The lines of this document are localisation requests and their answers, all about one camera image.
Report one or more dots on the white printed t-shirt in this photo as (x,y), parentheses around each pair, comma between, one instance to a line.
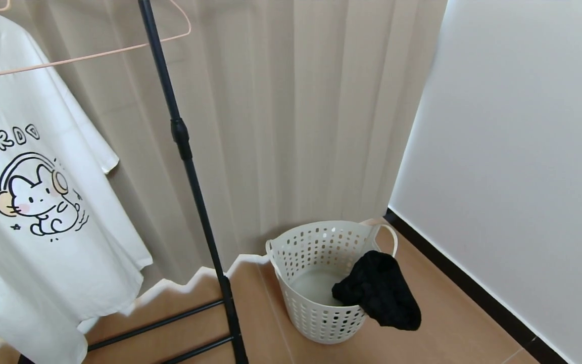
(43,278)

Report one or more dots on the white laundry basket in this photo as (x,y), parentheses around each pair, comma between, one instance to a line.
(311,313)

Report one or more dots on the black clothes rack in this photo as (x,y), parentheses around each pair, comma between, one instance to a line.
(180,134)

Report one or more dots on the beige curtain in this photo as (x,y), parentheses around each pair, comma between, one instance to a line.
(296,126)

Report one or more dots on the black shorts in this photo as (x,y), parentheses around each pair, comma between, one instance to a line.
(382,298)

